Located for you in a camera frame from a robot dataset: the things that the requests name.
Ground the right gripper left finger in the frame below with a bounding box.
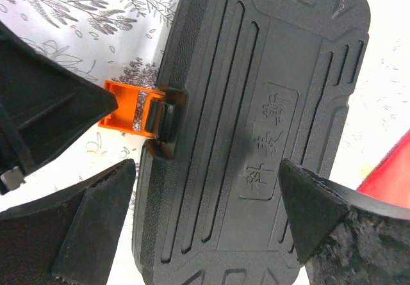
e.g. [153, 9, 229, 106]
[1, 159, 136, 284]

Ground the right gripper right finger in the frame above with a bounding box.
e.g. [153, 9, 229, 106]
[279, 159, 409, 284]

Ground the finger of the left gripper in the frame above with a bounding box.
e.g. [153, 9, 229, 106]
[1, 24, 118, 195]

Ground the black plastic tool case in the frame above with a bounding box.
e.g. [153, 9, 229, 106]
[132, 0, 370, 284]

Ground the red cloth bag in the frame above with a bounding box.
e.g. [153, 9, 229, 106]
[357, 131, 410, 208]

